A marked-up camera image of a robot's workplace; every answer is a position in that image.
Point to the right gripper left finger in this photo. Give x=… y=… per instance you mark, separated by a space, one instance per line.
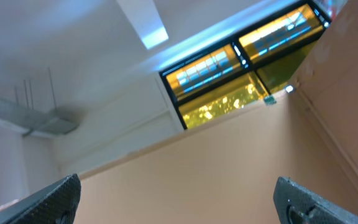
x=54 y=204

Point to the grey ceiling cable tray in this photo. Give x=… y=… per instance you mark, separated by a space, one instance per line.
x=28 y=121

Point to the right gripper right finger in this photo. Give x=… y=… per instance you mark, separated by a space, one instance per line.
x=296 y=204

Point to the black framed window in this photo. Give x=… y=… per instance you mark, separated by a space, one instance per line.
x=247 y=66

